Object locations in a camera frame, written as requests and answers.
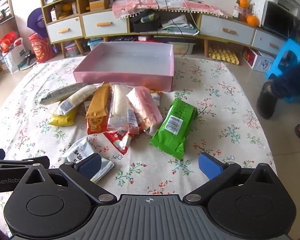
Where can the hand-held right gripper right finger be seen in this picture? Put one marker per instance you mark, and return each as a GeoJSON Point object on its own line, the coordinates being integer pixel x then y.
{"type": "Point", "coordinates": [210, 166]}

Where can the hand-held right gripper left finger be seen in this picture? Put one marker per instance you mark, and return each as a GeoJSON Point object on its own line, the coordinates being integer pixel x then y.
{"type": "Point", "coordinates": [90, 166]}

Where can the silver snack packet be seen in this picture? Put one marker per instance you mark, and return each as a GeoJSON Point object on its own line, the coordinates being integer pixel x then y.
{"type": "Point", "coordinates": [106, 167]}

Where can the red orange snack packet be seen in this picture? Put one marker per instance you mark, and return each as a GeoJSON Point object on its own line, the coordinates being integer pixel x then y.
{"type": "Point", "coordinates": [96, 127]}

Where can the yellow snack packet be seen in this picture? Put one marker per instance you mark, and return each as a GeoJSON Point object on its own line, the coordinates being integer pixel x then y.
{"type": "Point", "coordinates": [62, 120]}

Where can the green snack packet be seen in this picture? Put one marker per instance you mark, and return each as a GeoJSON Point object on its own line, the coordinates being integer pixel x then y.
{"type": "Point", "coordinates": [172, 130]}

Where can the orange long snack packet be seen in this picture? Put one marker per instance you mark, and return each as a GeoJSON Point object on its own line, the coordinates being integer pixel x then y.
{"type": "Point", "coordinates": [97, 102]}

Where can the grey long snack packet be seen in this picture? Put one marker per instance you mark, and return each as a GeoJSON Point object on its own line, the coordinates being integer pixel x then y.
{"type": "Point", "coordinates": [57, 95]}

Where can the clear white snack packet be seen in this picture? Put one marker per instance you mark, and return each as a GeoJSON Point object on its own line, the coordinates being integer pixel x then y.
{"type": "Point", "coordinates": [120, 105]}

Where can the white long rice roll packet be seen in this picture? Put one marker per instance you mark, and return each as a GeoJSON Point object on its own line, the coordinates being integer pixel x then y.
{"type": "Point", "coordinates": [77, 97]}

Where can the pink snack packet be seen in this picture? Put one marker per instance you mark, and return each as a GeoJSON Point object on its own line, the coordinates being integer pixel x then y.
{"type": "Point", "coordinates": [145, 107]}

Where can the pink cardboard box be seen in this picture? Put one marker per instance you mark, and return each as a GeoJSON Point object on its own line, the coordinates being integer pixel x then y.
{"type": "Point", "coordinates": [130, 80]}

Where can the white shopping bag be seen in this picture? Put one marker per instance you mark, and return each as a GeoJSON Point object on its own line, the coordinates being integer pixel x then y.
{"type": "Point", "coordinates": [13, 57]}

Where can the yellow egg tray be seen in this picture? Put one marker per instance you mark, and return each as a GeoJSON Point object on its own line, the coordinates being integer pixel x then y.
{"type": "Point", "coordinates": [223, 56]}

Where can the red printed bag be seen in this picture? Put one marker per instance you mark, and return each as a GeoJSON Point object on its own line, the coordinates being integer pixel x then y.
{"type": "Point", "coordinates": [41, 48]}

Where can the red gift bag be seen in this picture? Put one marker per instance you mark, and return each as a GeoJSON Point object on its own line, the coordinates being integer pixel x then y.
{"type": "Point", "coordinates": [8, 41]}

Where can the small clear storage box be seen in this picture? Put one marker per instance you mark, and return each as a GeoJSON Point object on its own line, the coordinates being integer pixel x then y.
{"type": "Point", "coordinates": [72, 50]}

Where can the white box blue print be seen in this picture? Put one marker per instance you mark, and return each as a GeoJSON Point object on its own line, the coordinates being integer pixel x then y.
{"type": "Point", "coordinates": [261, 61]}

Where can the large clear storage box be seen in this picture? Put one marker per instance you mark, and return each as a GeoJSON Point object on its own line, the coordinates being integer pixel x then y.
{"type": "Point", "coordinates": [182, 48]}

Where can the blue lid storage box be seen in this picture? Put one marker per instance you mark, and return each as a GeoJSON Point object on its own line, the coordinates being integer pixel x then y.
{"type": "Point", "coordinates": [95, 43]}

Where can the wooden bookshelf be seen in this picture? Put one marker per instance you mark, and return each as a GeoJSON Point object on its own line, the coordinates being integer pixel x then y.
{"type": "Point", "coordinates": [5, 25]}

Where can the clear storage box orange label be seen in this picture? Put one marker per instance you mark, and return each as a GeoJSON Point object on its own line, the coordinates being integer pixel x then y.
{"type": "Point", "coordinates": [123, 39]}

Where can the purple fabric object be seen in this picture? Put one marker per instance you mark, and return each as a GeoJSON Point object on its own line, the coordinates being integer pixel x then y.
{"type": "Point", "coordinates": [36, 22]}

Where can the blue plastic stool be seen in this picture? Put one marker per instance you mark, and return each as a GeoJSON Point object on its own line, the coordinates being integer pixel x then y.
{"type": "Point", "coordinates": [290, 48]}

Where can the stack of papers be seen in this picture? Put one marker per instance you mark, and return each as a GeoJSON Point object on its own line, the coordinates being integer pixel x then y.
{"type": "Point", "coordinates": [182, 23]}

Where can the black bag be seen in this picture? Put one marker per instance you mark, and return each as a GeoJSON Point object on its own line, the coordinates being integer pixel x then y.
{"type": "Point", "coordinates": [145, 25]}

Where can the black microwave oven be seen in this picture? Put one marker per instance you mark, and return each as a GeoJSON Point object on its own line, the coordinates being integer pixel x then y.
{"type": "Point", "coordinates": [280, 22]}

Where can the orange cardboard box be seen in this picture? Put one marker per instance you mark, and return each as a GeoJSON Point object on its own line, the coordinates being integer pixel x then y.
{"type": "Point", "coordinates": [99, 5]}

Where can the pink floral cloth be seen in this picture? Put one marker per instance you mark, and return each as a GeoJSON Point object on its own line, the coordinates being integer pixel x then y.
{"type": "Point", "coordinates": [140, 5]}

